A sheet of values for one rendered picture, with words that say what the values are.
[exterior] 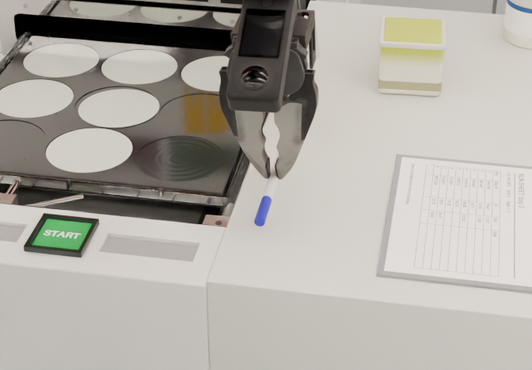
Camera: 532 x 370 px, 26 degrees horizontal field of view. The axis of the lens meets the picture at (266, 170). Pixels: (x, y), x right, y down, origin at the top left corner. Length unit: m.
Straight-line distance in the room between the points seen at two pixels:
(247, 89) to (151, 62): 0.57
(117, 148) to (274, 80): 0.41
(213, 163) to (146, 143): 0.09
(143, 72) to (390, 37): 0.37
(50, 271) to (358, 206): 0.30
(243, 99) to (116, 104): 0.48
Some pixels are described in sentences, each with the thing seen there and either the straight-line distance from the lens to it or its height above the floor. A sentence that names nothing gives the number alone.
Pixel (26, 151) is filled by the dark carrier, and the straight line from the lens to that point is 1.37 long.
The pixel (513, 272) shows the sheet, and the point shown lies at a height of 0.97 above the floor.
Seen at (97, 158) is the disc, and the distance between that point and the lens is 1.34.
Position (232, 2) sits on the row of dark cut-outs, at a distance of 1.58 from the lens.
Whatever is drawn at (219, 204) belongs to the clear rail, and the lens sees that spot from 1.25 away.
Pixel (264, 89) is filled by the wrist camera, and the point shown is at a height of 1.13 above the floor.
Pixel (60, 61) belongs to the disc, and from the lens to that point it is 1.57.
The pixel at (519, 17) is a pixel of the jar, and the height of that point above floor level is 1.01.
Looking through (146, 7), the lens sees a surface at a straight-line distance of 1.61.
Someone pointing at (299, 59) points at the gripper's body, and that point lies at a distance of 1.05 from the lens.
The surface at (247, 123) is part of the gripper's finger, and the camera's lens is 1.09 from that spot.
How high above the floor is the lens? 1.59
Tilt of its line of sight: 32 degrees down
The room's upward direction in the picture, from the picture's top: straight up
